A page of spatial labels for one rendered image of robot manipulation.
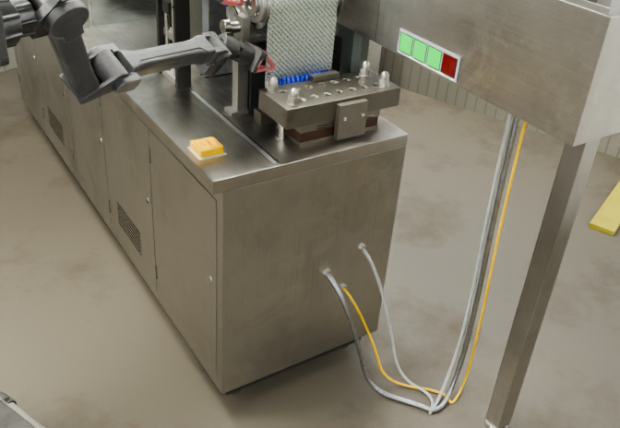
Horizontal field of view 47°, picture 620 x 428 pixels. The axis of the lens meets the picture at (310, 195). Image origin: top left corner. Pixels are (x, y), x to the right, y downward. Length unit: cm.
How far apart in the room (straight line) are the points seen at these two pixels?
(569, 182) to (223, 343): 110
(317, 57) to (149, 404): 126
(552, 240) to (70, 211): 222
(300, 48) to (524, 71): 70
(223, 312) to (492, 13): 112
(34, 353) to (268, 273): 99
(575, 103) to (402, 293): 150
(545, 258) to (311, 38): 93
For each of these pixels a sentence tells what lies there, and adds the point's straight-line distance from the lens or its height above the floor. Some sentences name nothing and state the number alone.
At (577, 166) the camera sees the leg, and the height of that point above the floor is 101.
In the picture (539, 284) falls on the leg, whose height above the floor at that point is 63.
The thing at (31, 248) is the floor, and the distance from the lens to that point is 324.
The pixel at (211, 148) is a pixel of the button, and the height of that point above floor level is 92.
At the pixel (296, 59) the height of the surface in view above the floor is 109.
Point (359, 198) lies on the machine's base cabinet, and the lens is 218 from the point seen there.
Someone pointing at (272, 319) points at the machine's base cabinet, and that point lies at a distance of 226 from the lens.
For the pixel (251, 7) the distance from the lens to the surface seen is 209.
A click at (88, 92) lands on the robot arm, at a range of 161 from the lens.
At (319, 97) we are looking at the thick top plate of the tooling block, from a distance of 204.
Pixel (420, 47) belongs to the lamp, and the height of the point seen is 120.
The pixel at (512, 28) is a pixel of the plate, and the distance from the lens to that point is 178.
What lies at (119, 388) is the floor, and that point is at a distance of 255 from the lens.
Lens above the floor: 184
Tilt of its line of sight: 31 degrees down
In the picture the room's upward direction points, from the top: 5 degrees clockwise
